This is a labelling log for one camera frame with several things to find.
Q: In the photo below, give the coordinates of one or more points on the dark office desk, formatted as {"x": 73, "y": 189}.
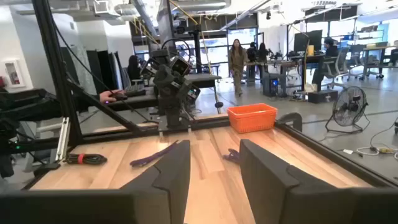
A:
{"x": 308, "y": 57}

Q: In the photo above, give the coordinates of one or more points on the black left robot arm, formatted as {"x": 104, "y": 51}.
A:
{"x": 172, "y": 105}

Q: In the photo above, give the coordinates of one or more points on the black keyboard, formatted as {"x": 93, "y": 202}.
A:
{"x": 135, "y": 90}

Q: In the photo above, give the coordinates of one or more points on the black ball knob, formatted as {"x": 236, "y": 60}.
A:
{"x": 219, "y": 104}

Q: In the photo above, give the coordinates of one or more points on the person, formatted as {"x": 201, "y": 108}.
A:
{"x": 263, "y": 53}
{"x": 237, "y": 65}
{"x": 329, "y": 53}
{"x": 133, "y": 68}
{"x": 252, "y": 53}

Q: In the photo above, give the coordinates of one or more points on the black floor box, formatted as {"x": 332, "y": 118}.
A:
{"x": 321, "y": 96}

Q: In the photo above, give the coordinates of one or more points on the black frame bracket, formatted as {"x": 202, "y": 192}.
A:
{"x": 290, "y": 118}

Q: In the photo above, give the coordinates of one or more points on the small white plug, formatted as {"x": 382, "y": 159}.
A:
{"x": 348, "y": 152}

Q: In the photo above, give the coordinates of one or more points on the grey office chair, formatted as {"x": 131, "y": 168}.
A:
{"x": 335, "y": 63}

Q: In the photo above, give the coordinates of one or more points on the black computer monitor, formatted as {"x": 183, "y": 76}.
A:
{"x": 308, "y": 40}

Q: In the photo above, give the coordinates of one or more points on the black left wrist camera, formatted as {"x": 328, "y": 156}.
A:
{"x": 181, "y": 66}

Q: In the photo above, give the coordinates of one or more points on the black computer mouse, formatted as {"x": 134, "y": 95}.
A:
{"x": 120, "y": 96}

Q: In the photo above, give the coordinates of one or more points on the black floor fan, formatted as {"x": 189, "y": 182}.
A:
{"x": 348, "y": 107}

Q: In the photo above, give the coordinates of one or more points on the black aluminium table frame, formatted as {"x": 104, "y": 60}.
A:
{"x": 48, "y": 46}

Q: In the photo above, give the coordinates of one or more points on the black computer tower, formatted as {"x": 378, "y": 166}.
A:
{"x": 270, "y": 85}

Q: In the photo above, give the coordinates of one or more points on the orange plastic basket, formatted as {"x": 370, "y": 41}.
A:
{"x": 252, "y": 119}

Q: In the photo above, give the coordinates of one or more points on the person's hand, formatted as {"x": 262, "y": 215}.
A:
{"x": 107, "y": 96}

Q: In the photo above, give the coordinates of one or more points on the black desk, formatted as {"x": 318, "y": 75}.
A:
{"x": 202, "y": 79}

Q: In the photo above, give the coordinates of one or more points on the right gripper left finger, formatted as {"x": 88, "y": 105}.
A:
{"x": 174, "y": 186}

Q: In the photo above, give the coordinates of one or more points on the fire extinguisher wall cabinet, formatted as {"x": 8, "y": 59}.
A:
{"x": 13, "y": 74}

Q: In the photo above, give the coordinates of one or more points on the silver metal bracket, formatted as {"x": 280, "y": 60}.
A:
{"x": 63, "y": 140}

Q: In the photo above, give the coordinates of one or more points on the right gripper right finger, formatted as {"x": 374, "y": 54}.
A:
{"x": 267, "y": 193}

